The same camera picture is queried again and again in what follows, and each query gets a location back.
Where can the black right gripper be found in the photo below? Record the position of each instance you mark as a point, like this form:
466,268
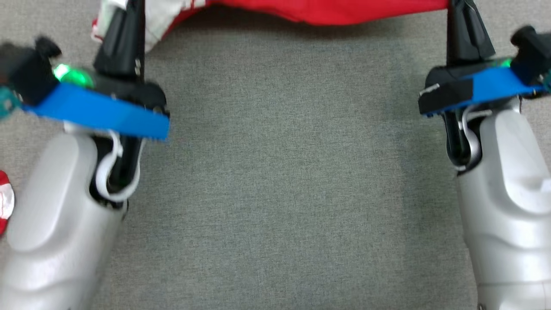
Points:
469,71

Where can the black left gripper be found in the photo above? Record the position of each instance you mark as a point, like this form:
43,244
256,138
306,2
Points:
129,94

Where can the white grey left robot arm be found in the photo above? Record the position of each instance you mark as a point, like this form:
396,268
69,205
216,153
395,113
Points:
51,215

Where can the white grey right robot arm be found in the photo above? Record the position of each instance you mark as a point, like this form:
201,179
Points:
508,215

